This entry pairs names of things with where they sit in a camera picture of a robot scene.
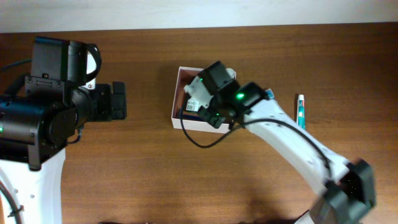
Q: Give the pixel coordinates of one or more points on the blue disposable razor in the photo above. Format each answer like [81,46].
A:
[188,115]

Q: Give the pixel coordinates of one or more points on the white open cardboard box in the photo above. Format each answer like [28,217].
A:
[185,75]

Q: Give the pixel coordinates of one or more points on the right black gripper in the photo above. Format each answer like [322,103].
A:
[216,121]

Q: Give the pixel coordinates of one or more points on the teal white toothpaste tube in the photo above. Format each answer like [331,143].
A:
[301,111]

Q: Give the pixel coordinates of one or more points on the blue white toothbrush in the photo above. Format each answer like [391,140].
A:
[270,94]

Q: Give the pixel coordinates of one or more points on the green white small box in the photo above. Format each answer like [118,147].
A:
[192,105]

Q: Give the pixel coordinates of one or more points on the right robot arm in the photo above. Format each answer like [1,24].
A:
[346,190]

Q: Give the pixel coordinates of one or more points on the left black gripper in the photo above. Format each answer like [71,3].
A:
[104,94]

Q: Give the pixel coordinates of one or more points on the clear purple soap pump bottle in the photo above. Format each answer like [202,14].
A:
[231,73]

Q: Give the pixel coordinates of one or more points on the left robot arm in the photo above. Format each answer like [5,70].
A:
[43,112]

